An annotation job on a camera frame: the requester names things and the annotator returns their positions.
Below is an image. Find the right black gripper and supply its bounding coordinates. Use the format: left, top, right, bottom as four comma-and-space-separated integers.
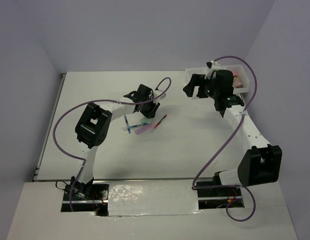
183, 73, 220, 100

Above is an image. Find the purple highlighter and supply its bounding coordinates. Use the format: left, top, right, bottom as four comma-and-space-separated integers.
135, 123, 155, 135

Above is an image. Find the pink-capped clear tube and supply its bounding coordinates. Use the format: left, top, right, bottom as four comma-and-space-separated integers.
232, 71, 244, 89

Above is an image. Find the green highlighter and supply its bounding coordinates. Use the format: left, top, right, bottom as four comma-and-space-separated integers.
140, 117, 149, 124

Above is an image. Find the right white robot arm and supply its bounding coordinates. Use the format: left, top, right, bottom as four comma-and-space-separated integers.
183, 69, 283, 196

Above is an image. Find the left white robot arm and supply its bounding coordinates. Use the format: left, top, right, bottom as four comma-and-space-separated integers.
66, 84, 166, 200

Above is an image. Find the red pen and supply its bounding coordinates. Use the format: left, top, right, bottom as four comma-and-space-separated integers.
151, 114, 168, 133

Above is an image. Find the teal blue pen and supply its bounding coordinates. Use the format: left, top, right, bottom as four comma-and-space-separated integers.
122, 123, 145, 132

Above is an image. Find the dark blue pen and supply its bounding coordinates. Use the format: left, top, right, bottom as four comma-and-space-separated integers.
124, 115, 131, 134

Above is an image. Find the clear three-compartment organizer tray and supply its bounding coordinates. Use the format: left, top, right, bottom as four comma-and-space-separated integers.
184, 64, 250, 95

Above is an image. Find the silver foil sheet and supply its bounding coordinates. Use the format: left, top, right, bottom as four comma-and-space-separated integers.
107, 180, 201, 217

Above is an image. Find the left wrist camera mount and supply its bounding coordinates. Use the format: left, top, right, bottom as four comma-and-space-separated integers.
153, 90, 166, 103

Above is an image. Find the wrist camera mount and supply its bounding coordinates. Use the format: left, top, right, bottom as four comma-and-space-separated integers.
153, 90, 166, 103
205, 60, 222, 79

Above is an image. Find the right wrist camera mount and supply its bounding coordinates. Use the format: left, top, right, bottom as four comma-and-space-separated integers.
205, 60, 222, 79

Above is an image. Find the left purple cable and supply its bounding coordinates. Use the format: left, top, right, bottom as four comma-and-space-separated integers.
52, 77, 172, 212

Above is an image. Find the aluminium rail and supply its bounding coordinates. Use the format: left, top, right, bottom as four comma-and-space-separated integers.
32, 176, 248, 182

